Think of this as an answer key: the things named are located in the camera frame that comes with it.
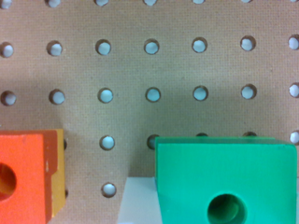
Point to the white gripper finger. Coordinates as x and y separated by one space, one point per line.
140 204

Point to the green wooden block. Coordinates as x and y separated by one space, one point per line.
226 180

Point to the yellow wooden block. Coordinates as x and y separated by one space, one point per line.
58 178

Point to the orange wooden block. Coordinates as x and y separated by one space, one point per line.
28 160

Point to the brown pegboard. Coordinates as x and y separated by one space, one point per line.
111 76

